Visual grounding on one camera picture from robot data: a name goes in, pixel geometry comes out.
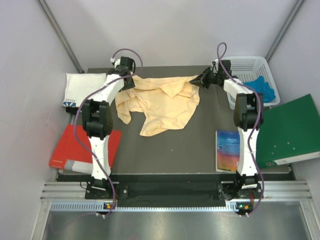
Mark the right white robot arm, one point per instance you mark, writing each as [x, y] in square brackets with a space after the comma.
[248, 118]

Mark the aluminium frame rail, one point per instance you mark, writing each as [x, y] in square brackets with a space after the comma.
[286, 212]

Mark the white plastic basket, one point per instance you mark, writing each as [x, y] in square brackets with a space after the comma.
[249, 68]

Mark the yellow t shirt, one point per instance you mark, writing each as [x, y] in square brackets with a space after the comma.
[167, 103]

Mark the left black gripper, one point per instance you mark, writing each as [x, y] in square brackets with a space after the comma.
[129, 85]

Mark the blue orange book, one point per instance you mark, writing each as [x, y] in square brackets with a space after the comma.
[227, 151]

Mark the red binder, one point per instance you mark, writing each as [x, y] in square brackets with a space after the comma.
[70, 155]

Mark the blue t shirt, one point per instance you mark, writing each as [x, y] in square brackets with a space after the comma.
[260, 86]

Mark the green binder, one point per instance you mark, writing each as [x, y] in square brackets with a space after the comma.
[290, 133]

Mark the white folded t shirt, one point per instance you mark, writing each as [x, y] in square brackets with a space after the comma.
[79, 86]

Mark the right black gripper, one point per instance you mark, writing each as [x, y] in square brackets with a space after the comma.
[202, 79]

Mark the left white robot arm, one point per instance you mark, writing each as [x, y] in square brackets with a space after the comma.
[97, 121]

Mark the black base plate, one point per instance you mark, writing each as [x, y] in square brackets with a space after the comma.
[149, 187]

